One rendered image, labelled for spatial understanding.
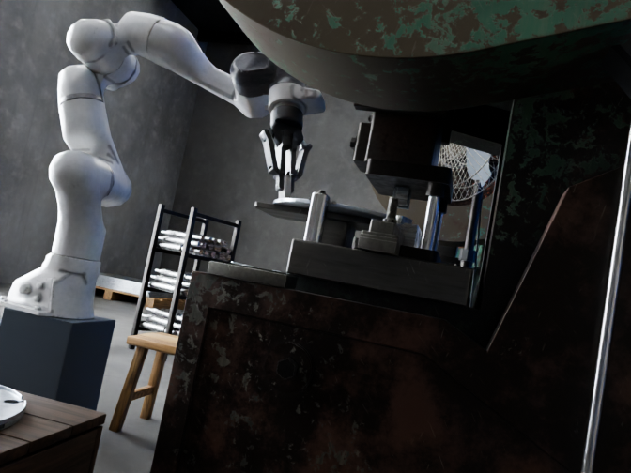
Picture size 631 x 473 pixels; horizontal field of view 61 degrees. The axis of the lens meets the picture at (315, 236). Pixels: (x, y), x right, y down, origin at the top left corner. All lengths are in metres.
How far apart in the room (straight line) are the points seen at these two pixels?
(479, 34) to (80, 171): 0.93
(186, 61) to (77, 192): 0.41
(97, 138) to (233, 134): 7.48
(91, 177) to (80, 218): 0.10
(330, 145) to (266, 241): 1.78
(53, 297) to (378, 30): 0.97
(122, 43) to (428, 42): 0.93
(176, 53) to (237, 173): 7.30
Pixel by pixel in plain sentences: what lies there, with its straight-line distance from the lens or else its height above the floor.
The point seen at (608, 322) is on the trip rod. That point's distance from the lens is 0.81.
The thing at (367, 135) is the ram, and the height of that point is 0.95.
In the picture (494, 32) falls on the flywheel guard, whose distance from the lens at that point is 0.69.
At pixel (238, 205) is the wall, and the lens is 8.53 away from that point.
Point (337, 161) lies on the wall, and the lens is 8.18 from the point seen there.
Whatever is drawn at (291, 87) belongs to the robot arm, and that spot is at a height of 1.06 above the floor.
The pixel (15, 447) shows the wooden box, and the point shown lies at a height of 0.35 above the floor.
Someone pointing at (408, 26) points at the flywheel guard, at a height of 0.96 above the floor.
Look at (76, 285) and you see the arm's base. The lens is 1.37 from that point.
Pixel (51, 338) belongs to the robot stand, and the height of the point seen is 0.41.
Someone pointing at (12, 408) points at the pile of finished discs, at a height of 0.36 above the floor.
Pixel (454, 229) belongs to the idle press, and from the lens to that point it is 2.41.
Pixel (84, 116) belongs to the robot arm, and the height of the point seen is 0.93.
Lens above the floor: 0.64
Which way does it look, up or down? 5 degrees up
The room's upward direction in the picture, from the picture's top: 11 degrees clockwise
